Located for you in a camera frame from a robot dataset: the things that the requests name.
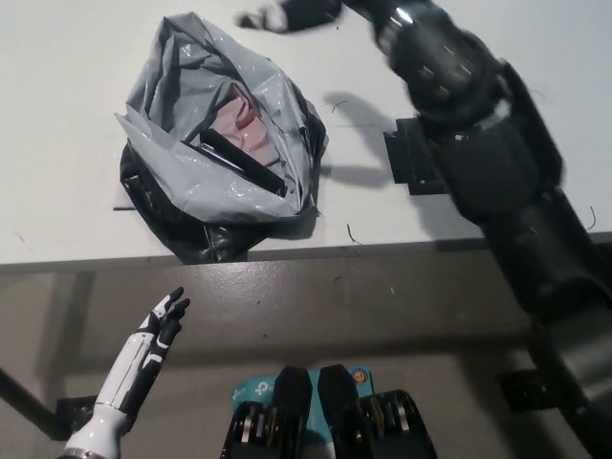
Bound grey and black plastic bag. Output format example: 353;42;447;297
114;13;332;264

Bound pink item inside bag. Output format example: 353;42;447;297
205;85;283;168

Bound white and black left hand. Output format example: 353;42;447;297
94;285;191;422

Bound teal router box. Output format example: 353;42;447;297
231;365;374;459

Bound black part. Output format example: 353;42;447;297
198;128;289;198

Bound black floor tape patch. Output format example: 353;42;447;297
55;396;99;441
499;367;570;412

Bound black ribbed robot torso blocks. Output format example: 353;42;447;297
219;365;437;459

